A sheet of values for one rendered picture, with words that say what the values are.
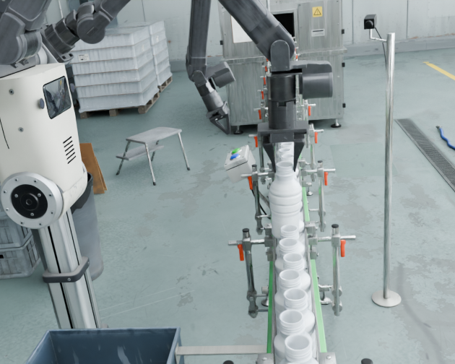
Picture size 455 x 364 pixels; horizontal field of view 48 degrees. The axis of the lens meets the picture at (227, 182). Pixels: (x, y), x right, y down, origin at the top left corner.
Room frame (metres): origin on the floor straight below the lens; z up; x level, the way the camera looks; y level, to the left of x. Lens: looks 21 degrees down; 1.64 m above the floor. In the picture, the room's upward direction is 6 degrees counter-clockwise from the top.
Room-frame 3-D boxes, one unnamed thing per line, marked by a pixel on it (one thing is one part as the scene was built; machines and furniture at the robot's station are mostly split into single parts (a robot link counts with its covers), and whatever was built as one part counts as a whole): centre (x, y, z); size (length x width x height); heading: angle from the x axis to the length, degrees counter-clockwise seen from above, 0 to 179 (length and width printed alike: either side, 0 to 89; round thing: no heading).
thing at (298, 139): (0.99, -0.13, 1.32); 0.07 x 0.07 x 0.09; 83
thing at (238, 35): (5.75, -0.33, 1.22); 0.23 x 0.03 x 0.32; 82
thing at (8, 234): (3.24, 1.54, 0.33); 0.61 x 0.41 x 0.22; 179
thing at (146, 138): (4.76, 0.73, 0.21); 0.61 x 0.47 x 0.41; 46
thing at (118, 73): (8.14, 1.55, 0.59); 1.24 x 1.03 x 1.17; 175
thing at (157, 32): (9.73, 1.45, 0.59); 1.25 x 1.03 x 1.17; 174
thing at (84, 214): (2.91, 1.04, 0.32); 0.45 x 0.45 x 0.64
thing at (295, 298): (0.70, -0.09, 1.08); 0.06 x 0.06 x 0.17
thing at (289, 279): (0.76, -0.09, 1.08); 0.06 x 0.06 x 0.17
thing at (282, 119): (0.99, -0.12, 1.39); 0.10 x 0.07 x 0.07; 83
